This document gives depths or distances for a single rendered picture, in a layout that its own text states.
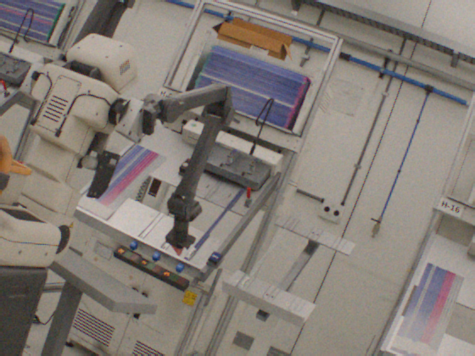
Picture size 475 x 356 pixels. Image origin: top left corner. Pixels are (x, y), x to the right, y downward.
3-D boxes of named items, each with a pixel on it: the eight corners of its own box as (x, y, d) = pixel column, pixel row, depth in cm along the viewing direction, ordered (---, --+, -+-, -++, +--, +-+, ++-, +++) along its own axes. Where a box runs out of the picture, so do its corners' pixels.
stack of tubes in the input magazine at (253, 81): (287, 129, 306) (308, 75, 306) (189, 92, 321) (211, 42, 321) (293, 134, 318) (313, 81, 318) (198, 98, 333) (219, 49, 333)
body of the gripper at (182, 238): (173, 230, 257) (174, 216, 253) (196, 241, 255) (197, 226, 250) (164, 240, 253) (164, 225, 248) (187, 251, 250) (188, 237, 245)
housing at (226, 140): (271, 187, 315) (276, 164, 305) (181, 150, 329) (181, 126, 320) (279, 178, 320) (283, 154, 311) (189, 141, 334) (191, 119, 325)
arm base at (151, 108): (120, 100, 203) (151, 112, 199) (136, 90, 209) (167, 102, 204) (120, 124, 208) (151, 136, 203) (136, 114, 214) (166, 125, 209)
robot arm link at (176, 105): (215, 76, 249) (238, 82, 245) (210, 111, 254) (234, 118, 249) (142, 94, 211) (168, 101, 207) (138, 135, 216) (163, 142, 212)
